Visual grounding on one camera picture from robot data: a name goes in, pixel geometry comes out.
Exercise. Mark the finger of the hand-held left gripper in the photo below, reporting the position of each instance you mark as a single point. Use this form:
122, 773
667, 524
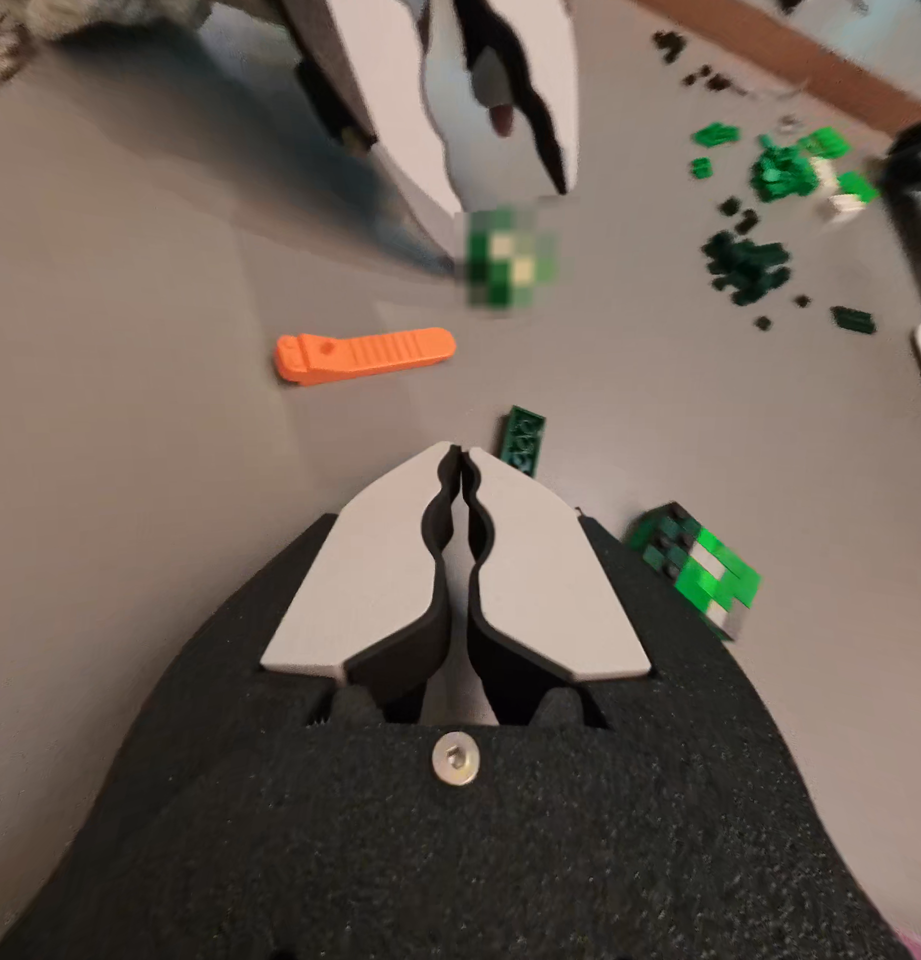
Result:
558, 75
378, 90

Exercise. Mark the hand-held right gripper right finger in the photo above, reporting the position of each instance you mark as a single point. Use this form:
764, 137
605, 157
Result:
550, 592

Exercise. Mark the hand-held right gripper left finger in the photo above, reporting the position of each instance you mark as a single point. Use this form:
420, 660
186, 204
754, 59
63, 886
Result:
363, 592

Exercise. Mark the dark green lego plate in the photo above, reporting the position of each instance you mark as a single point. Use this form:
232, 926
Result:
522, 441

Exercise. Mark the pile of dark green bricks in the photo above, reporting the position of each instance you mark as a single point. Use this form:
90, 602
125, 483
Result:
753, 262

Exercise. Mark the person's left forearm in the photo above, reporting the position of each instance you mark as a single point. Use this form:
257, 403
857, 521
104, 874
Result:
55, 22

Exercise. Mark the green cube lego model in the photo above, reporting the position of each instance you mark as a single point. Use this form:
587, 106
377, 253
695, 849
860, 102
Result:
693, 570

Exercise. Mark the small grey lego pieces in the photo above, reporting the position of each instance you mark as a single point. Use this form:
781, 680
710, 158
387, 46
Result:
788, 124

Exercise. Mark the white lego brick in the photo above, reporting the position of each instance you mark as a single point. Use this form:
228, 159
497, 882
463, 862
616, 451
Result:
822, 171
843, 206

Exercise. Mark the row of small black pieces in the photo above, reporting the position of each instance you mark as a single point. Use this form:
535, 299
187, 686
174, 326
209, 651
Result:
693, 67

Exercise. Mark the orange brick separator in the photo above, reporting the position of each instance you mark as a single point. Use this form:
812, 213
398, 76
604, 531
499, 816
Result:
363, 352

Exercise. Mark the pile of bright green bricks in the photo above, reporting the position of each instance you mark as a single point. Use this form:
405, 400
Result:
783, 165

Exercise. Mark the black headband device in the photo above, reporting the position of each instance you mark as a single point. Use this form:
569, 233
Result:
914, 154

